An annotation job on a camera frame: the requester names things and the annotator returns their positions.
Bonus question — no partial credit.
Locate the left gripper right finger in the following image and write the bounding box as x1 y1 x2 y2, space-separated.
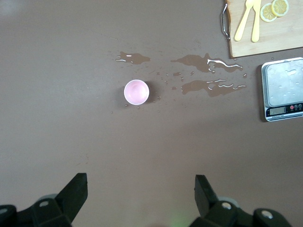
189 174 294 227

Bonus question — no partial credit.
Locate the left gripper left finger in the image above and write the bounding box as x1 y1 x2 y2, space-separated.
0 173 88 227

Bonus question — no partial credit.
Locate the pink cup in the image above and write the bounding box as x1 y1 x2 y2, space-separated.
124 79 150 105

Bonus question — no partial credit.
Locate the brown table cover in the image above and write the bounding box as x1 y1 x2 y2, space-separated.
0 0 303 227

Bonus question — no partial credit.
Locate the silver kitchen scale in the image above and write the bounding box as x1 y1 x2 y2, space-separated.
261 57 303 122

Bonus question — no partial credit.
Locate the small water puddle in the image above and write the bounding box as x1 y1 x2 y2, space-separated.
115 51 152 65

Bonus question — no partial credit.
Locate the yellow plastic fork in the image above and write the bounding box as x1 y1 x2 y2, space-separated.
234 0 254 42

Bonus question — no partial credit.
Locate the wooden cutting board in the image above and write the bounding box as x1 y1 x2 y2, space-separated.
220 0 303 59

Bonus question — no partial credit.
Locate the yellow plastic knife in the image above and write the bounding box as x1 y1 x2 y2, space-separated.
251 0 262 43

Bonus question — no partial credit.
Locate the lemon slice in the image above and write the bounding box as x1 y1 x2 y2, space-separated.
271 0 290 17
260 2 278 23

